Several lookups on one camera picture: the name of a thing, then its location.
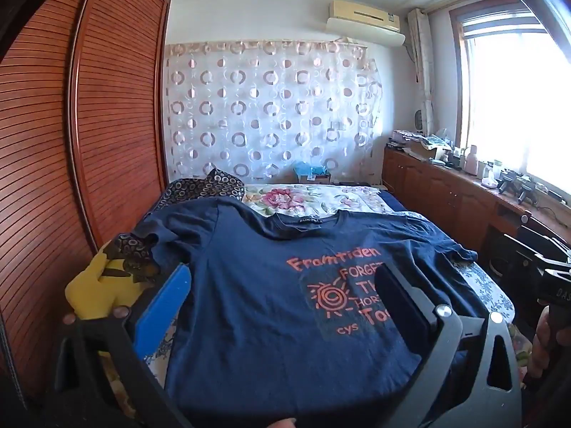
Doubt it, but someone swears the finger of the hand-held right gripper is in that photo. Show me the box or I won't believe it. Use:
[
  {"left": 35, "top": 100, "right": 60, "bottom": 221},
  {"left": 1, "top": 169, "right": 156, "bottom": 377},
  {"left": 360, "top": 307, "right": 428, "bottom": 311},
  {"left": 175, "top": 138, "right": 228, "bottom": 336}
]
[{"left": 502, "top": 232, "right": 547, "bottom": 272}]

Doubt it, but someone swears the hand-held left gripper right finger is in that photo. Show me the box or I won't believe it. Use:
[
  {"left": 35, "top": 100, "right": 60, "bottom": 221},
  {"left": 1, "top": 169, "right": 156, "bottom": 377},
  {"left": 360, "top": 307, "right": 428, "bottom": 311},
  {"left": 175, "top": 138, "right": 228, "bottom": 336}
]
[{"left": 375, "top": 262, "right": 522, "bottom": 428}]

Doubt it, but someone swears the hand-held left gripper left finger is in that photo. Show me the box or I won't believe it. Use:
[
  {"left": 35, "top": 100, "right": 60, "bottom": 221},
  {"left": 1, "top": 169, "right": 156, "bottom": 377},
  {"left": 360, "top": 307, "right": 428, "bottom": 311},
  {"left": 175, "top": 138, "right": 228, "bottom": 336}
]
[{"left": 45, "top": 262, "right": 193, "bottom": 428}]

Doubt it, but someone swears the navy blue printed T-shirt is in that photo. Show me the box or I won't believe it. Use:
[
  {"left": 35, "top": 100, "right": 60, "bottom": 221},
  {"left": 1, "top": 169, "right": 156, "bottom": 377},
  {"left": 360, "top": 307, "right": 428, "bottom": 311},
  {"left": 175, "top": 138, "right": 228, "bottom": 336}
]
[{"left": 134, "top": 197, "right": 489, "bottom": 428}]

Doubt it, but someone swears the person's left hand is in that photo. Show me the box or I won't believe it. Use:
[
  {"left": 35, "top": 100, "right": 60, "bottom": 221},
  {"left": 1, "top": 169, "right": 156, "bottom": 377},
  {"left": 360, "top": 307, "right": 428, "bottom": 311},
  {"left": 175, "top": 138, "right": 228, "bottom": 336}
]
[{"left": 61, "top": 305, "right": 132, "bottom": 327}]

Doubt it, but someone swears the person's right hand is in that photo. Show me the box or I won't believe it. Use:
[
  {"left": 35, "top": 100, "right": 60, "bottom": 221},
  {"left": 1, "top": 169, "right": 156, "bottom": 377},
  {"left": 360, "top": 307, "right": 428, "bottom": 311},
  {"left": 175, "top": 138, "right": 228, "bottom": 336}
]
[{"left": 532, "top": 307, "right": 557, "bottom": 368}]

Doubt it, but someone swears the blue floral bed sheet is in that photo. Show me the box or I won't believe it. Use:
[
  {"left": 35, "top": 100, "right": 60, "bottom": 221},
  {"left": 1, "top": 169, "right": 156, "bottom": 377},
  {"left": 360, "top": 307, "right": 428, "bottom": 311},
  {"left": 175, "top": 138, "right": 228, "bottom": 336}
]
[{"left": 107, "top": 212, "right": 518, "bottom": 411}]

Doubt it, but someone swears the black handheld device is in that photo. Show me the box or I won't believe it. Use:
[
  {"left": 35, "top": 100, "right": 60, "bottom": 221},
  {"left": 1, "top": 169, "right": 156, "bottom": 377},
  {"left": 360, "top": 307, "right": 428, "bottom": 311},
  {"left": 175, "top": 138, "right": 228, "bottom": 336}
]
[{"left": 497, "top": 169, "right": 538, "bottom": 206}]

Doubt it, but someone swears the yellow plush toy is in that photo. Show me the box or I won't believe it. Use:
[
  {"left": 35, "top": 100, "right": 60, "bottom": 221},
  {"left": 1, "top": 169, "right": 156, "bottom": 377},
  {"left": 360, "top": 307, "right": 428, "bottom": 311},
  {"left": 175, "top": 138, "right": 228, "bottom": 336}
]
[{"left": 65, "top": 243, "right": 152, "bottom": 357}]

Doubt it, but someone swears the navy bed sheet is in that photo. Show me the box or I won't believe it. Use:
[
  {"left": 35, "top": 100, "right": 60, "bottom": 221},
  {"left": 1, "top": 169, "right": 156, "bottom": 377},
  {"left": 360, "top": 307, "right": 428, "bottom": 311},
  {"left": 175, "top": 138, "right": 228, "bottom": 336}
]
[{"left": 379, "top": 189, "right": 430, "bottom": 220}]

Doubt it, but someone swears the long wooden cabinet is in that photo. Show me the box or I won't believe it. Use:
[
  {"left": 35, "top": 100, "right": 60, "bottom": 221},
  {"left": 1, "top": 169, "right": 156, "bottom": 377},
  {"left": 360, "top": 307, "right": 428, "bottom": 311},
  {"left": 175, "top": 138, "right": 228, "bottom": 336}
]
[{"left": 383, "top": 146, "right": 571, "bottom": 255}]

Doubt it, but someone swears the white bottle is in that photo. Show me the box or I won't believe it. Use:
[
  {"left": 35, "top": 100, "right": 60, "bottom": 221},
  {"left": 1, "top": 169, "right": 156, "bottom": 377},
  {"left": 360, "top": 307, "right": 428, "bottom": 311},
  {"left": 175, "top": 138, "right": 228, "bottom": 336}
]
[{"left": 464, "top": 145, "right": 481, "bottom": 174}]

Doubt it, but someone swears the dark patterned pillow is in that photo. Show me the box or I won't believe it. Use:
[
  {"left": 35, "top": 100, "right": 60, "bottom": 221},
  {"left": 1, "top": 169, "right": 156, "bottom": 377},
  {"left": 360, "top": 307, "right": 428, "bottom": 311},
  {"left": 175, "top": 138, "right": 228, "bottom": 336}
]
[{"left": 111, "top": 167, "right": 246, "bottom": 282}]

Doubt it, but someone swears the pink floral quilt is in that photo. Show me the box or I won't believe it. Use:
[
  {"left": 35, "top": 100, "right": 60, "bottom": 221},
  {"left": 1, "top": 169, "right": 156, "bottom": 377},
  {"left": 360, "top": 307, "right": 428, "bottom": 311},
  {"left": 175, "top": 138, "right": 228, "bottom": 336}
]
[{"left": 241, "top": 183, "right": 393, "bottom": 220}]

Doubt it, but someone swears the blue box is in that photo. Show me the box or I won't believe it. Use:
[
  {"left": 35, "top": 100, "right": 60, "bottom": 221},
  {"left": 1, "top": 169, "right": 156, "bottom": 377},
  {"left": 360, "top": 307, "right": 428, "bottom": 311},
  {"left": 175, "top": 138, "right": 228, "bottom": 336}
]
[{"left": 293, "top": 162, "right": 332, "bottom": 183}]

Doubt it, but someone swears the bright window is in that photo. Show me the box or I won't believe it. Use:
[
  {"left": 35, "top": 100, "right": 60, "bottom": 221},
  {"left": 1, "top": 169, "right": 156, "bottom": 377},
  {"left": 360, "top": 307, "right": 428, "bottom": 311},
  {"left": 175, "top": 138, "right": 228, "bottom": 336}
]
[{"left": 450, "top": 0, "right": 571, "bottom": 188}]

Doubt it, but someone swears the stack of papers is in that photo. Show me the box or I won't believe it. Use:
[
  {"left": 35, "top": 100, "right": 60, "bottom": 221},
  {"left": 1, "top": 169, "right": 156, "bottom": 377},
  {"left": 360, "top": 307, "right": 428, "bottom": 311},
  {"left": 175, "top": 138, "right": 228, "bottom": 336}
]
[{"left": 387, "top": 129, "right": 424, "bottom": 149}]

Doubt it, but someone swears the wooden slatted wardrobe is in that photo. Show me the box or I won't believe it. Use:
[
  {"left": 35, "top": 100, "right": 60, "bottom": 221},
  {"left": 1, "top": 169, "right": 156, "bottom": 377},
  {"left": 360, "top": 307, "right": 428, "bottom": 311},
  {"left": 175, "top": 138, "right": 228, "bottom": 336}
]
[{"left": 0, "top": 0, "right": 172, "bottom": 411}]

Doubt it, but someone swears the cream window curtain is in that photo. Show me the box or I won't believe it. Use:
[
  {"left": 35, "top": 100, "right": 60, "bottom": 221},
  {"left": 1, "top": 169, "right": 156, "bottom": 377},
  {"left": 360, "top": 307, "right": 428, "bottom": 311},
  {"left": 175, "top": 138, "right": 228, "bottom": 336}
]
[{"left": 407, "top": 7, "right": 437, "bottom": 137}]

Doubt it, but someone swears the white air conditioner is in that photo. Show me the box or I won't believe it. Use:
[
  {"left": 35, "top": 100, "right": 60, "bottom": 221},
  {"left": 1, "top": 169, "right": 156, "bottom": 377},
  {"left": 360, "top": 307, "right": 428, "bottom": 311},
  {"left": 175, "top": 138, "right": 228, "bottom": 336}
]
[{"left": 325, "top": 0, "right": 406, "bottom": 47}]

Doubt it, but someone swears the white circle-patterned wall curtain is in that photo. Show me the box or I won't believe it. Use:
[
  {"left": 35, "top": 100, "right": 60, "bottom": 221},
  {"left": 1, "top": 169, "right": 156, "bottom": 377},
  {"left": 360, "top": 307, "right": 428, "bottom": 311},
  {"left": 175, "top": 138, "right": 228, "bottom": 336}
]
[{"left": 163, "top": 40, "right": 384, "bottom": 184}]

